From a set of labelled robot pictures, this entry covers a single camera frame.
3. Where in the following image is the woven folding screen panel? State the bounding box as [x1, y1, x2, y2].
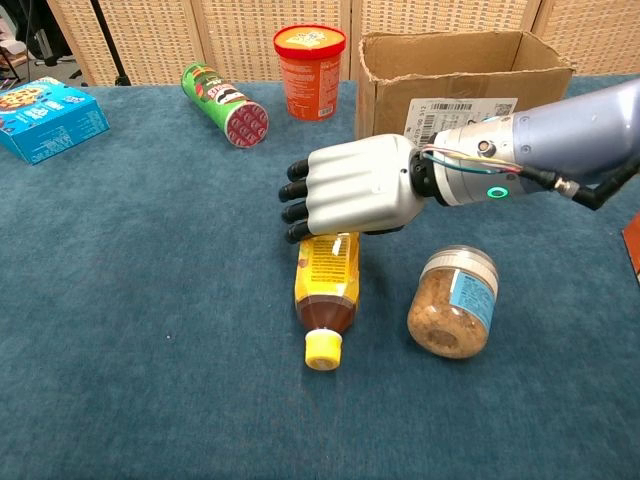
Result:
[192, 0, 354, 84]
[47, 0, 206, 87]
[532, 0, 640, 76]
[349, 0, 544, 81]

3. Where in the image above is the black tripod stand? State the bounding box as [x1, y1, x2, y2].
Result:
[89, 0, 132, 87]

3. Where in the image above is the yellow label tea bottle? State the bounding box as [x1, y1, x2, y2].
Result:
[293, 232, 361, 372]

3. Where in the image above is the glass jar with blue label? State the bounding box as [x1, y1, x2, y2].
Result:
[405, 244, 500, 360]

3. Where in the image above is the red object at edge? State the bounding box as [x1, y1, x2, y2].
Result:
[621, 210, 640, 287]

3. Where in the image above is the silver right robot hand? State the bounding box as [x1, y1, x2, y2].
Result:
[278, 133, 426, 245]

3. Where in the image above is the orange cup with red lid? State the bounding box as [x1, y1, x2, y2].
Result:
[272, 24, 348, 122]

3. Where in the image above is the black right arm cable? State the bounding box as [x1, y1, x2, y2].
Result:
[519, 159, 640, 212]

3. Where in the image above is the blue cookie box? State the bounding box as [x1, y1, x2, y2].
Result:
[0, 76, 111, 166]

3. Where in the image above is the green chips can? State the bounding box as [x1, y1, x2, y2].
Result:
[180, 61, 270, 150]

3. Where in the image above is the open cardboard box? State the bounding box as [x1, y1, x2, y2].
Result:
[353, 29, 577, 146]

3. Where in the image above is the blue table cloth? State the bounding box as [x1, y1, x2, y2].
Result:
[0, 74, 640, 480]

